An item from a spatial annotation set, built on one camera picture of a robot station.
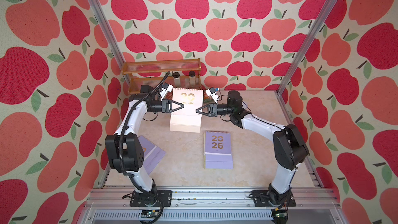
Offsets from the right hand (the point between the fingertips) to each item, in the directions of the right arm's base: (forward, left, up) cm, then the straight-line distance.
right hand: (197, 114), depth 76 cm
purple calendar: (-8, -12, -22) cm, 26 cm away
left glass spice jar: (+28, +16, -2) cm, 33 cm away
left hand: (0, +7, +3) cm, 8 cm away
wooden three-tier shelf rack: (+42, +14, -8) cm, 45 cm away
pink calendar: (-4, +4, 0) cm, 6 cm away
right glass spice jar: (+31, +7, -2) cm, 31 cm away
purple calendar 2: (-13, +25, -25) cm, 38 cm away
